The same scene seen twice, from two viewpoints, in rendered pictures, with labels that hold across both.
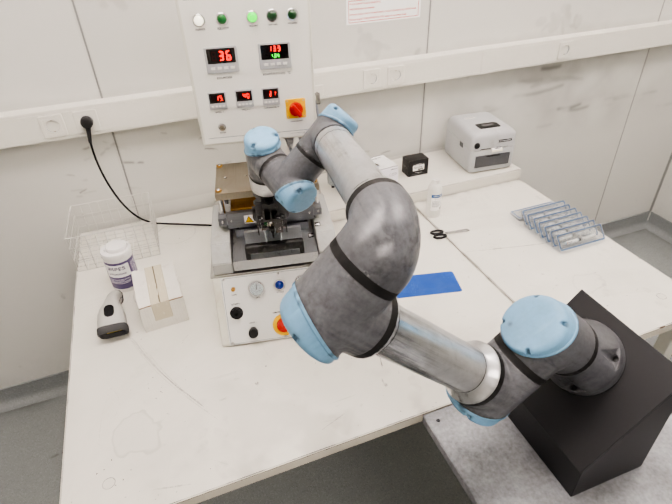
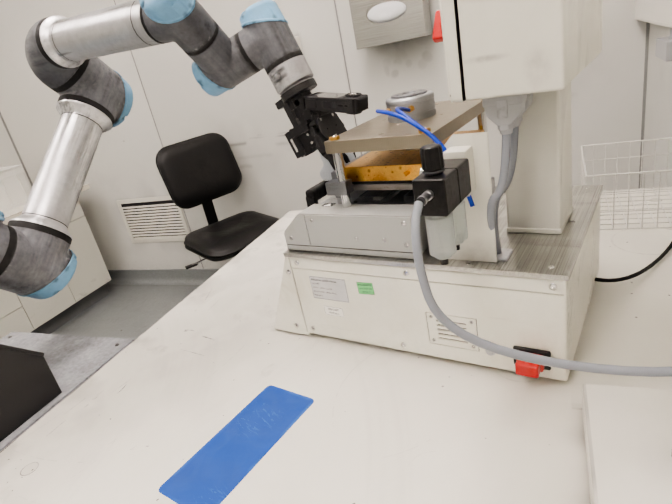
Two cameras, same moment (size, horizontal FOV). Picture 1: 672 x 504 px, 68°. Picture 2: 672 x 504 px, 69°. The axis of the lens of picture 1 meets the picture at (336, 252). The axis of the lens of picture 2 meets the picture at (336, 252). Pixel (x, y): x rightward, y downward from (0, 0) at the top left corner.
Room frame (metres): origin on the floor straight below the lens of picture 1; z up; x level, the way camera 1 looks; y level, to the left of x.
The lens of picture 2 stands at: (1.71, -0.51, 1.24)
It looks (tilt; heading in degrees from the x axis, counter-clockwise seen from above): 23 degrees down; 135
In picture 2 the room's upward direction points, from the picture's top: 12 degrees counter-clockwise
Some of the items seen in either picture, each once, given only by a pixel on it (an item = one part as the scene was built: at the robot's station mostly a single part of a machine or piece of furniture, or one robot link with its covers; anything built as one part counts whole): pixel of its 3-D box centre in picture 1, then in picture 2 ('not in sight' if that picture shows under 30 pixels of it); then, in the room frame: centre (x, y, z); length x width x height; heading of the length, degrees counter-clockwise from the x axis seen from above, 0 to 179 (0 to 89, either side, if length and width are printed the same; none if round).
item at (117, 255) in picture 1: (120, 265); not in sight; (1.23, 0.66, 0.82); 0.09 x 0.09 x 0.15
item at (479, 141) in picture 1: (479, 141); not in sight; (1.93, -0.61, 0.88); 0.25 x 0.20 x 0.17; 14
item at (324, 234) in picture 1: (322, 226); (346, 229); (1.18, 0.04, 0.96); 0.26 x 0.05 x 0.07; 8
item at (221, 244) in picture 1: (222, 237); not in sight; (1.15, 0.31, 0.96); 0.25 x 0.05 x 0.07; 8
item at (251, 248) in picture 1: (274, 248); (331, 187); (1.05, 0.16, 0.99); 0.15 x 0.02 x 0.04; 98
